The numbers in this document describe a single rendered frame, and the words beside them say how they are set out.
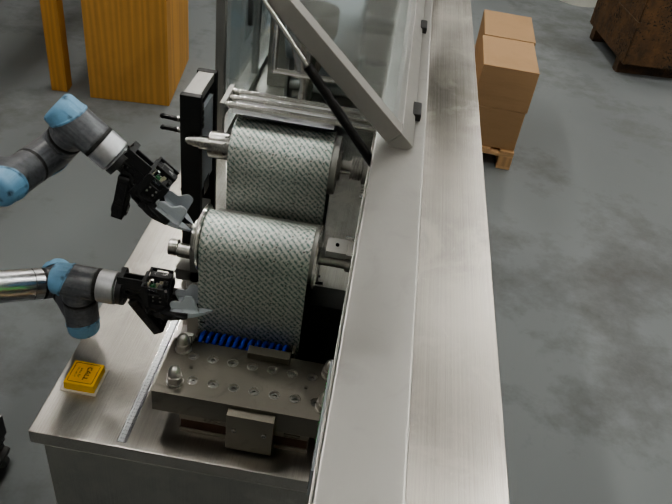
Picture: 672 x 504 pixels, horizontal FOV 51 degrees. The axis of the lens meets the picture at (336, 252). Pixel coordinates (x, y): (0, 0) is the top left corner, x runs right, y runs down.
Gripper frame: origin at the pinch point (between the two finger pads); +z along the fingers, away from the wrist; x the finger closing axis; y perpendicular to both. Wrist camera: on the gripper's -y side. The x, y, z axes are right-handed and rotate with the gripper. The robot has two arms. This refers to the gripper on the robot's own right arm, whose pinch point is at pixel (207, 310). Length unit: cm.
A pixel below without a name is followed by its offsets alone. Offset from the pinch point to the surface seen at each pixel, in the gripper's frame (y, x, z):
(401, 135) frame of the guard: 59, -14, 35
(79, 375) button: -16.6, -10.9, -26.7
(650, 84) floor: -110, 466, 248
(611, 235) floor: -109, 228, 172
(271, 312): 3.2, -0.2, 14.6
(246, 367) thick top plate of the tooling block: -6.1, -9.1, 11.3
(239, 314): 0.9, -0.3, 7.4
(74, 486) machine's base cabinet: -37, -26, -24
